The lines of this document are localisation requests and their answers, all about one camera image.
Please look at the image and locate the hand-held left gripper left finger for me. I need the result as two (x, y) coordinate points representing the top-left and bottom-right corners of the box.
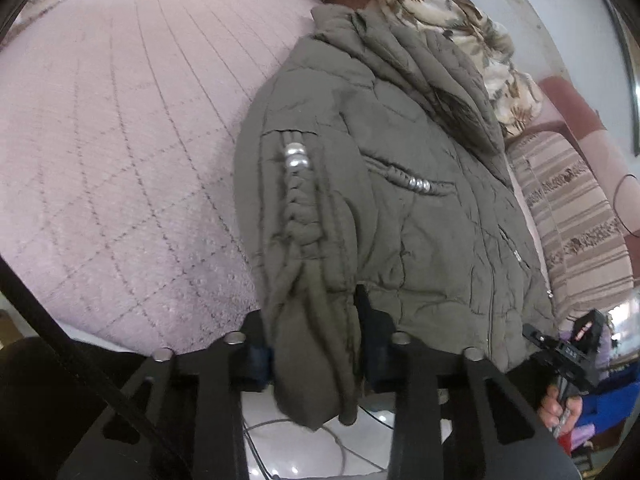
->
(57, 310), (275, 480)

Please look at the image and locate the person's right hand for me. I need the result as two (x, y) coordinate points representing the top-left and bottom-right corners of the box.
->
(539, 382), (584, 432)

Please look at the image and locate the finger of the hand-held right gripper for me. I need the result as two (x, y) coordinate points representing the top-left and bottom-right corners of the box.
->
(522, 323), (557, 357)

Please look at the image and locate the striped floral back cushion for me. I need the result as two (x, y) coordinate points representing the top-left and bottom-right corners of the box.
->
(507, 130), (639, 321)

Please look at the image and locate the grey cable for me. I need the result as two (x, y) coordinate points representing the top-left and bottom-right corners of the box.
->
(242, 410), (393, 480)

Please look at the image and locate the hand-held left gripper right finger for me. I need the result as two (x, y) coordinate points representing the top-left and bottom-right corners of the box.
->
(354, 284), (583, 480)

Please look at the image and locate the leaf print blanket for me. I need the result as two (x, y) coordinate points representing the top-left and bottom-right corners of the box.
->
(369, 0), (543, 141)

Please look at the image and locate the black cable loop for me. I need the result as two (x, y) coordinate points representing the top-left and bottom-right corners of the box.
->
(614, 174), (640, 241)

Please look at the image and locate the blue cloth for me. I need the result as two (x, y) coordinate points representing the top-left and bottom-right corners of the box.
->
(575, 389), (628, 443)

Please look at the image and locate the olive quilted hooded jacket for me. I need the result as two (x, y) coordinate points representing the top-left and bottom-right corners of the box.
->
(234, 5), (561, 431)

